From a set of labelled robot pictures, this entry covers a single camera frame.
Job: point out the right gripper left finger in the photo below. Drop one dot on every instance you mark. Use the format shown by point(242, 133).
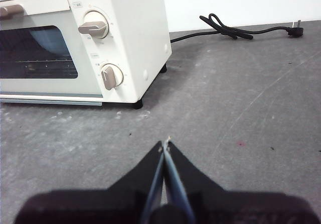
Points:
point(140, 183)

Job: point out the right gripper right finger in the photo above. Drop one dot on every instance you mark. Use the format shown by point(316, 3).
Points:
point(195, 183)

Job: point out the blue ribbed bowl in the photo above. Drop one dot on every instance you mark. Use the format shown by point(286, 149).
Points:
point(50, 40)

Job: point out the white Toshiba toaster oven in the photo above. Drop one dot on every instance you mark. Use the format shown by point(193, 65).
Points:
point(135, 33)

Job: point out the small beige timer knob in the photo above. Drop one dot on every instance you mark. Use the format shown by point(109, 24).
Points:
point(113, 75)

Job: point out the large beige temperature knob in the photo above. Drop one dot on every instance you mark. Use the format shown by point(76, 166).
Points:
point(96, 23)

